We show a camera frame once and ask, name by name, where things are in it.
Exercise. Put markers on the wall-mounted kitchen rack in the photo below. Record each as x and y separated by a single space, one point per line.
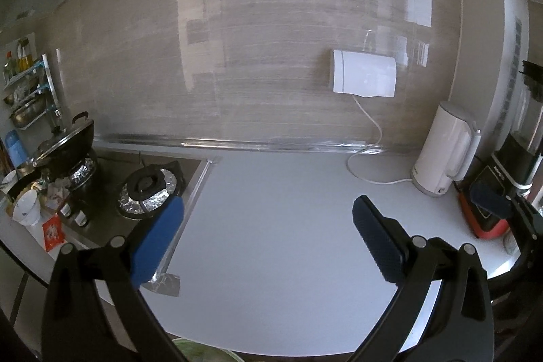
29 90

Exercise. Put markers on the red paper packet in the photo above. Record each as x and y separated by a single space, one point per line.
53 232

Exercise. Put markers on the green perforated plastic basket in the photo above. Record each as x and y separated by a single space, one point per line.
199 353

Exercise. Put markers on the white wall socket box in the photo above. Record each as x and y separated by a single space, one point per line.
365 73

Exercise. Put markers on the metal bowl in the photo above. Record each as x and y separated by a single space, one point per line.
27 114

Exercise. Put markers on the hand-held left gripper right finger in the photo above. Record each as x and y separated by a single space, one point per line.
377 239

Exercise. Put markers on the blue box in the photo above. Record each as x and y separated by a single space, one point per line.
16 150

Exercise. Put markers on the yellow oil bottle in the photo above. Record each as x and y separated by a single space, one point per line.
24 56

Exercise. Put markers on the foil-lined stove burner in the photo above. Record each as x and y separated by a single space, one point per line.
82 175
146 184

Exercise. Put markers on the white electric kettle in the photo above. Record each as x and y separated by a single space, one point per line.
441 150

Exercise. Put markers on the black wok with lid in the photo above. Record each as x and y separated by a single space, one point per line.
68 143

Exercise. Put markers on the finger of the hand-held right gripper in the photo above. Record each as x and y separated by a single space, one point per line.
492 198

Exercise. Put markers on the black gas stove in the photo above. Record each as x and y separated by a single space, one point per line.
188 171

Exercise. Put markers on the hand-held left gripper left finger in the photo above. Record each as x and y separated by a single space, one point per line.
157 243

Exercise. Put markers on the red black blender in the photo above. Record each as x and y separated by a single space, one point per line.
479 213

